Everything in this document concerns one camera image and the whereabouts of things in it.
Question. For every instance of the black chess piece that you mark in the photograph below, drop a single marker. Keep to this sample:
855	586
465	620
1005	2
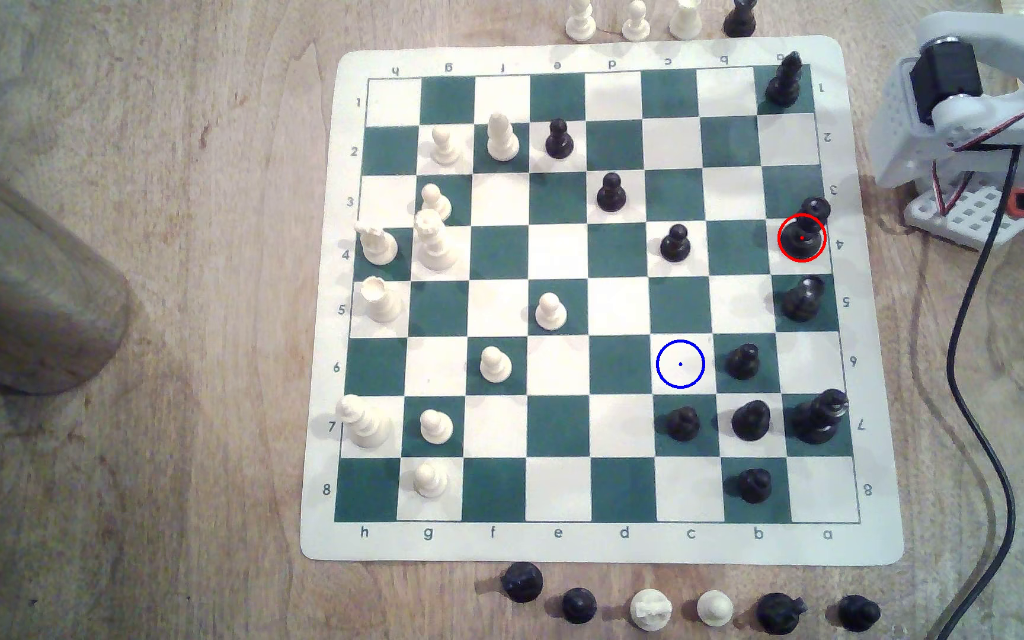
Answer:
522	583
739	19

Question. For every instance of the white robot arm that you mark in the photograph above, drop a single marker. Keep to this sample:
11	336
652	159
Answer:
903	133

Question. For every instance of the black chess knight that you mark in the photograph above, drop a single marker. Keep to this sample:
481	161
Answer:
779	613

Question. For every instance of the tall white chess piece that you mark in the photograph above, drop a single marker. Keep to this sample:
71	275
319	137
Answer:
579	22

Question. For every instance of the grey metal cylinder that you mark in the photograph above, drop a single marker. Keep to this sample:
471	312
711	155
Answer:
23	293

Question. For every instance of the black chess king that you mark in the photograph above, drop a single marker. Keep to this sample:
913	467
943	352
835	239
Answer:
784	84

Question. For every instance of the white chess queen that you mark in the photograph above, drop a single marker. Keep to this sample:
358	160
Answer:
435	244

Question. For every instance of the white chess pawn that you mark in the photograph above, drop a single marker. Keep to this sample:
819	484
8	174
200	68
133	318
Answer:
551	313
430	482
436	428
495	365
445	147
636	25
435	204
715	609

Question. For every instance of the white perforated base plate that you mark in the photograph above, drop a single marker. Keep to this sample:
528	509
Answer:
965	213

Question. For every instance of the black chess queen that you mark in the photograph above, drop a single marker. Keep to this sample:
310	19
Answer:
818	418

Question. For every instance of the black chess bishop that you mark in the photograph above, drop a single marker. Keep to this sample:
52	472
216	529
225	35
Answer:
802	238
750	421

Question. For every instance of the green white chess mat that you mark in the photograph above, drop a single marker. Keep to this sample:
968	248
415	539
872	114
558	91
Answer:
619	249

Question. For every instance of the black chess pawn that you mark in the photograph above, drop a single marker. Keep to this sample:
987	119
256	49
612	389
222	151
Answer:
857	613
558	142
743	363
611	194
754	485
675	245
579	606
682	425

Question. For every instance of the white chess rook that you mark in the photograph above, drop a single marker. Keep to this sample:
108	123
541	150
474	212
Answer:
685	19
381	302

